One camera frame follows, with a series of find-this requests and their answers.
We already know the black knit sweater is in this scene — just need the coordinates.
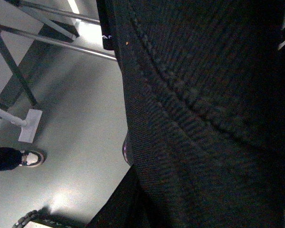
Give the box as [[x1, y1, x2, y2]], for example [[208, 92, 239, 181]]
[[86, 0, 285, 228]]

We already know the dark metal clothes rack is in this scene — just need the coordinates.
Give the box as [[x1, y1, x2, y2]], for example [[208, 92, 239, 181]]
[[0, 0, 116, 111]]

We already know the black printed t-shirt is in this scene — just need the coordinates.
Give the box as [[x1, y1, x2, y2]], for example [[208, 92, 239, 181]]
[[96, 0, 115, 51]]

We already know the black and white sneaker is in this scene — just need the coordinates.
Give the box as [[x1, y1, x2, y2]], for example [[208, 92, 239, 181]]
[[19, 150, 45, 168]]

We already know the black trouser leg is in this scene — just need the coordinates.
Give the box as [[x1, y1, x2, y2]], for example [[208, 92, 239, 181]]
[[0, 147, 22, 171]]

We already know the black cable chain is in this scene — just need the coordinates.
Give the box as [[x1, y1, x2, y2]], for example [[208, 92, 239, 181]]
[[12, 209, 38, 228]]

